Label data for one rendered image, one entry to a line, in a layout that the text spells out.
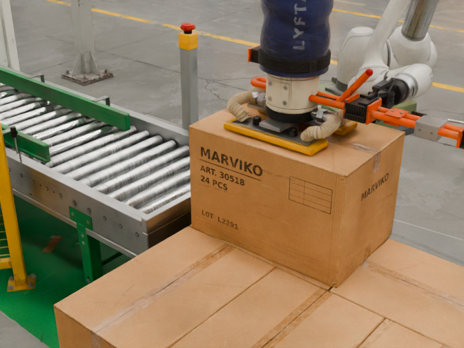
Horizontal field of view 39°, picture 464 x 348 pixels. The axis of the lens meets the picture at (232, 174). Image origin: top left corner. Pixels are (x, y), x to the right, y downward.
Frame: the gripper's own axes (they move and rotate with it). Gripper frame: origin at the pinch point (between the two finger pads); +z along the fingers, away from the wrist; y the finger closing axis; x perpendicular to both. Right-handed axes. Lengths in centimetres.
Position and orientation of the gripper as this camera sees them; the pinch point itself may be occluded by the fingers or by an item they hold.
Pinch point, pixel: (366, 109)
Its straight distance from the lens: 200.1
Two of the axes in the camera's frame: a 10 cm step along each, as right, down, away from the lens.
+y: 0.0, 8.9, 4.6
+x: -7.8, -2.9, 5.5
